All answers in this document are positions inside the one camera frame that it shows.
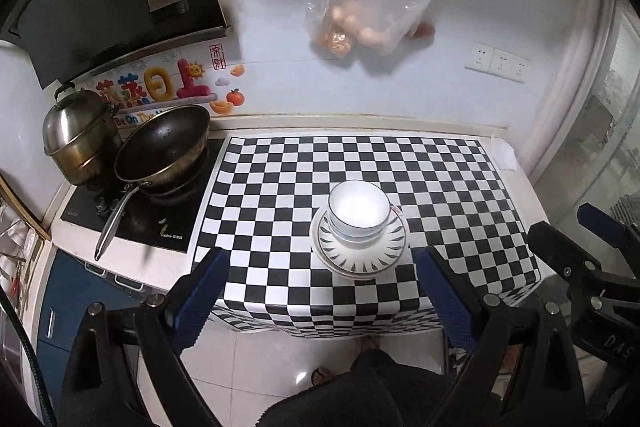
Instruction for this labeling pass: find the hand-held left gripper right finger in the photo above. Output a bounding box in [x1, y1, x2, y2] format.
[415, 248, 587, 427]

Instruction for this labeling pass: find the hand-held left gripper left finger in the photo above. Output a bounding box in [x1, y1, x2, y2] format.
[71, 246, 232, 427]

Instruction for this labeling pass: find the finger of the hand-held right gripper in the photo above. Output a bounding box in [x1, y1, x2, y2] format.
[576, 202, 640, 259]
[528, 221, 640, 309]

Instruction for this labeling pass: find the blue leaf pattern plate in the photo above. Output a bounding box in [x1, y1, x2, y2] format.
[317, 207, 408, 270]

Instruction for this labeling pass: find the white plate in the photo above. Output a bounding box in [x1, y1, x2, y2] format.
[311, 206, 411, 281]

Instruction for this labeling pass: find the black induction cooktop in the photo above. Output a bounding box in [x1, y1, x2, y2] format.
[60, 137, 228, 255]

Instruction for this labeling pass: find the person's dark trouser leg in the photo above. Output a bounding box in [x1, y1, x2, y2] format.
[260, 349, 506, 427]

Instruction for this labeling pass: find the white paper scrap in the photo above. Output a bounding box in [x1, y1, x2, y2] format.
[490, 138, 518, 172]

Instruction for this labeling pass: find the blue cabinet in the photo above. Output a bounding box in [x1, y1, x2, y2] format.
[35, 249, 168, 388]

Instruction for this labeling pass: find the black white checkered mat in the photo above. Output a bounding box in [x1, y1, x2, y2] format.
[192, 134, 543, 338]

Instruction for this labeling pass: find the person's sandalled foot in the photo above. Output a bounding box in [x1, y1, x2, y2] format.
[310, 367, 346, 388]

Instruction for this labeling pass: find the dark frying pan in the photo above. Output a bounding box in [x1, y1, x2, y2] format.
[94, 104, 212, 262]

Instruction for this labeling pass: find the cluttered side shelf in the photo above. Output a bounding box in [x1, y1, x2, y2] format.
[0, 172, 53, 323]

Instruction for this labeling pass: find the stainless steel pot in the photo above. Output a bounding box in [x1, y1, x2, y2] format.
[41, 83, 123, 188]

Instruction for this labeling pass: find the black cable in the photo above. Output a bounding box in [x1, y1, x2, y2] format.
[0, 289, 55, 427]

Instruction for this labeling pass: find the colourful wall sticker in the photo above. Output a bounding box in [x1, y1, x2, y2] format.
[92, 44, 248, 125]

